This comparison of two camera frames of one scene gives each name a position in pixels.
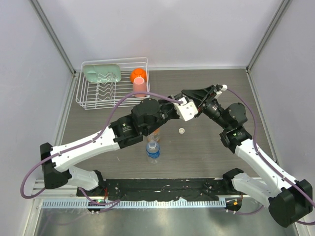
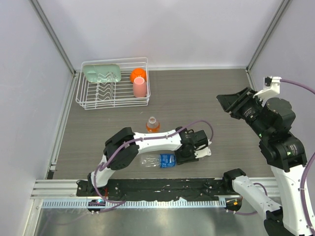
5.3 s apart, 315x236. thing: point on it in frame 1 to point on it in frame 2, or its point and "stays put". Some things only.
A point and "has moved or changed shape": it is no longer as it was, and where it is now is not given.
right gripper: x=198 y=96 to x=232 y=103
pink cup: x=139 y=85 stays put
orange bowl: x=138 y=72 stays put
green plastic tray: x=102 y=73 stays put
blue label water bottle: x=153 y=152 has moved or changed shape
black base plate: x=156 y=189 stays put
